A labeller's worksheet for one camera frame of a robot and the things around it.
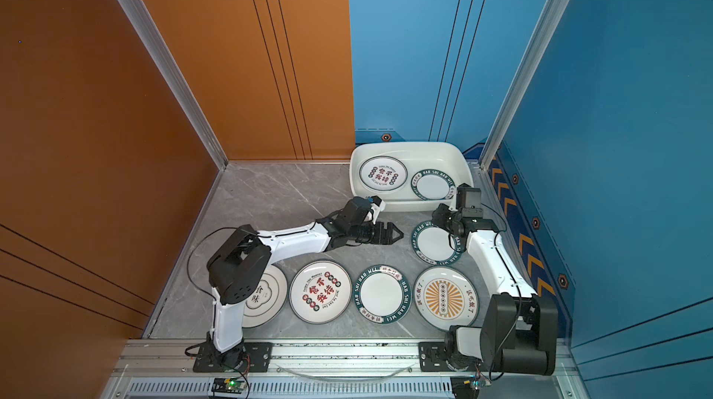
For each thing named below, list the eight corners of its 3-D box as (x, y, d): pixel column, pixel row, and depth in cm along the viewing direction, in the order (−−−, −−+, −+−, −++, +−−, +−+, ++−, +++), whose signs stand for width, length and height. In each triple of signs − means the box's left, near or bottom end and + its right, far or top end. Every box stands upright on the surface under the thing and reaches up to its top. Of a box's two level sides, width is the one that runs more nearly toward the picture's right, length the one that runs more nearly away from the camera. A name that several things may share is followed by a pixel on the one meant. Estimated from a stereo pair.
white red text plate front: (285, 324, 81) (283, 322, 79) (295, 262, 93) (294, 260, 91) (351, 324, 80) (350, 322, 79) (353, 262, 93) (352, 260, 91)
